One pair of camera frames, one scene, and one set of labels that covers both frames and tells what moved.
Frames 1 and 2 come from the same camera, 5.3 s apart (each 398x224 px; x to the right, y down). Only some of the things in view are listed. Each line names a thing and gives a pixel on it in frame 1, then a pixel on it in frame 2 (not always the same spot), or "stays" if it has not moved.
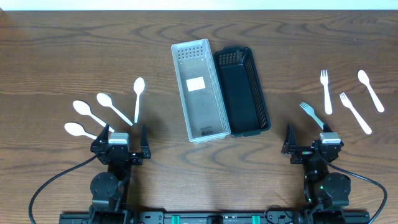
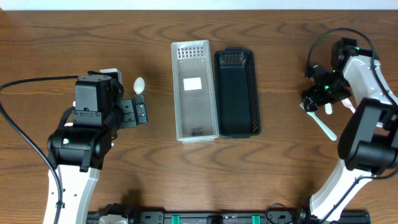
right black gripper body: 303,155 -> 334,88
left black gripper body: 123,154 -> 129,112
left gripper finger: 144,147 -> 142,116
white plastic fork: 310,111 stays
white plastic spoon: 138,86 stays
